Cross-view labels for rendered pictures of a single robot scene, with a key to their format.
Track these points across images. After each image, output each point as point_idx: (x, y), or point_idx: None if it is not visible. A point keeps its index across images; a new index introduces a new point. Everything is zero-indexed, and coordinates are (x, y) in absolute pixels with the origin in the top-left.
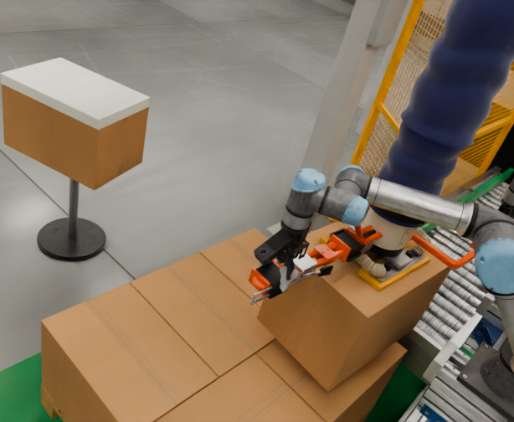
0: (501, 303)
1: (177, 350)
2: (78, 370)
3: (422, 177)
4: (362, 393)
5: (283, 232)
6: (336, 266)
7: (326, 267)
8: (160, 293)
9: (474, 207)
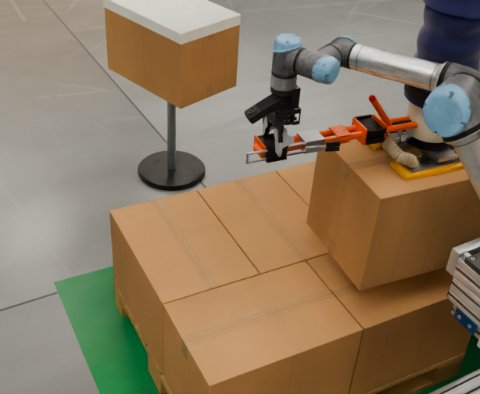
0: (457, 152)
1: (225, 247)
2: (131, 250)
3: (442, 55)
4: (413, 310)
5: (272, 95)
6: (369, 157)
7: (331, 141)
8: (223, 201)
9: (445, 64)
